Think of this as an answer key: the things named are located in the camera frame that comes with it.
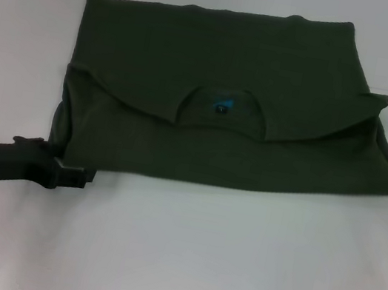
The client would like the dark green printed t-shirt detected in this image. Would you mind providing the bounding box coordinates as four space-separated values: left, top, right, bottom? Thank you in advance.
44 0 388 222

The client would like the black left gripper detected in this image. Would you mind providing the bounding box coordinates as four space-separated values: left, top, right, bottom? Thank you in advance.
0 131 101 201

